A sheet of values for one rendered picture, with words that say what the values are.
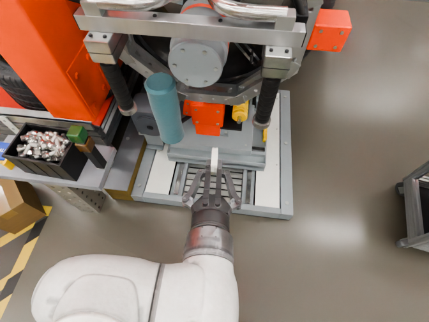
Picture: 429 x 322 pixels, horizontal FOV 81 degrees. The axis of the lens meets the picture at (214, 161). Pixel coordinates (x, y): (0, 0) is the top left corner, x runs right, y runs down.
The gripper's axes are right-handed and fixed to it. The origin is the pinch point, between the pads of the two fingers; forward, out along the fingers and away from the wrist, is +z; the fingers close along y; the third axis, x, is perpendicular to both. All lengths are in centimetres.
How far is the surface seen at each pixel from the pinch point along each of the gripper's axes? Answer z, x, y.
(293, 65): 25.6, -13.7, -21.1
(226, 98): 31.4, 0.7, -2.8
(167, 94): 18.5, -7.3, 14.2
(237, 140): 51, 36, -10
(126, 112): 7.5, -8.4, 22.3
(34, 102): 55, 20, 87
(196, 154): 49, 44, 11
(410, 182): 38, 47, -93
